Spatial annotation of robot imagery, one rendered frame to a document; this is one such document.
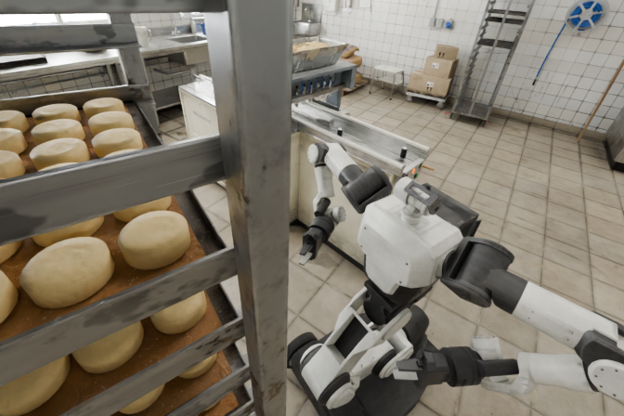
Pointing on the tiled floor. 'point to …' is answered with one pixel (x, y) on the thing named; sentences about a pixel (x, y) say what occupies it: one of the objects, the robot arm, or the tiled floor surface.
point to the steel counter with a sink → (192, 52)
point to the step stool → (389, 77)
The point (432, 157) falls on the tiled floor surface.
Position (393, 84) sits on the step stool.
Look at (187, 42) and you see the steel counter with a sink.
